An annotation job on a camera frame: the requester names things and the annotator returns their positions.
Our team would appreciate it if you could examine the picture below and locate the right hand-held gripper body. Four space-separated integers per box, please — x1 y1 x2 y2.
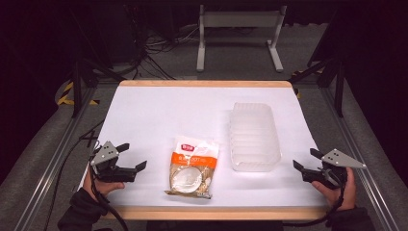
301 148 368 191

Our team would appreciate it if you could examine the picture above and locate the orange and white food packet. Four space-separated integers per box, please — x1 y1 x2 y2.
164 135 220 200

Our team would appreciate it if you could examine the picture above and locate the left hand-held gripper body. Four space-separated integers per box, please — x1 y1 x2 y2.
89 140 138 184

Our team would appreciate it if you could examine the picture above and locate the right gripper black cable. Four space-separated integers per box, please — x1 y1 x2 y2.
282 169 346 229

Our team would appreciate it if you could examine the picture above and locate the thin black floor cable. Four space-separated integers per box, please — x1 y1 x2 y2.
42 119 106 231

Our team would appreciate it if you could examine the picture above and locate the white table sheet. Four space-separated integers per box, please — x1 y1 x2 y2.
78 86 329 208

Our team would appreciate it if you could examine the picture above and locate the bundle of floor cables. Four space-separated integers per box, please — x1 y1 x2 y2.
121 6 200 81

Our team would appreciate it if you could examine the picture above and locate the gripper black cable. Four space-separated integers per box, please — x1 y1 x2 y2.
89 153 130 231
282 169 346 229

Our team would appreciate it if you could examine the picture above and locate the aluminium rail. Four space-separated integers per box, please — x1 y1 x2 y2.
13 86 98 231
319 86 402 231

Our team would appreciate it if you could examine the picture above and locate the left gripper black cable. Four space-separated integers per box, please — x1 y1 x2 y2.
89 153 130 231

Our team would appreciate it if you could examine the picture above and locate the yellow and black hazard tape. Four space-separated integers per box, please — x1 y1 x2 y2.
56 81 101 107

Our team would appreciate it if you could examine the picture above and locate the person's right hand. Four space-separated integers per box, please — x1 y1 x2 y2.
311 167 357 212

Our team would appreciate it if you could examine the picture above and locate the white metal stand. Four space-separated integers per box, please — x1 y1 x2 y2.
195 4 288 73

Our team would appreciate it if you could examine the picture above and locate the clear plastic container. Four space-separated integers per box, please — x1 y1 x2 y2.
228 102 283 173

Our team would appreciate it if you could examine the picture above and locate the black metal frame stand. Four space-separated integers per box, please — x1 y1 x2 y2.
67 6 127 118
288 57 348 118

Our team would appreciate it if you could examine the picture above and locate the person's left hand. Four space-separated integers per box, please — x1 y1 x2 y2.
82 171 126 198

